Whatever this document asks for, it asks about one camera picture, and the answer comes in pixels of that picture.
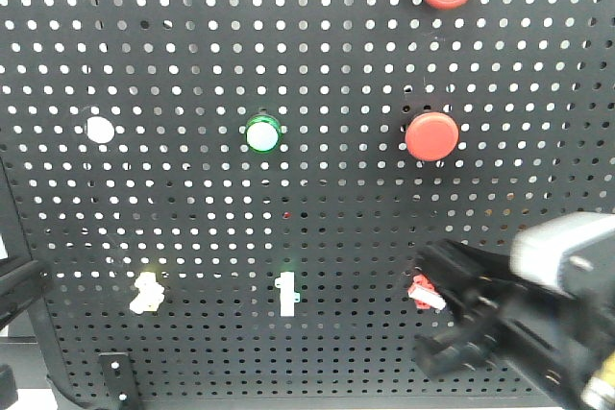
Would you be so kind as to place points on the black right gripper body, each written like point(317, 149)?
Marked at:
point(562, 344)

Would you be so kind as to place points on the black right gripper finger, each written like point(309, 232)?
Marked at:
point(464, 348)
point(454, 268)

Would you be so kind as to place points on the red toggle switch row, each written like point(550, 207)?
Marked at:
point(424, 295)

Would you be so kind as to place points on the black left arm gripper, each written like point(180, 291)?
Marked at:
point(22, 283)

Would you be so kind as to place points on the lower red mushroom button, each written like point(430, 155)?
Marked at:
point(431, 136)

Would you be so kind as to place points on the green illuminated push button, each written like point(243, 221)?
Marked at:
point(263, 133)

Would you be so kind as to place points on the black perforated pegboard panel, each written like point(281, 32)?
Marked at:
point(340, 201)

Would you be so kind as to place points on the left black table clamp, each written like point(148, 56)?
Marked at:
point(119, 379)

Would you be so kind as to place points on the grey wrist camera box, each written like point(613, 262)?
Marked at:
point(540, 253)

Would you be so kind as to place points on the green toggle switch lower middle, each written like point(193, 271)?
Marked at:
point(288, 296)

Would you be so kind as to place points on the yellow toggle switch lower left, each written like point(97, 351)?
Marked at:
point(150, 294)

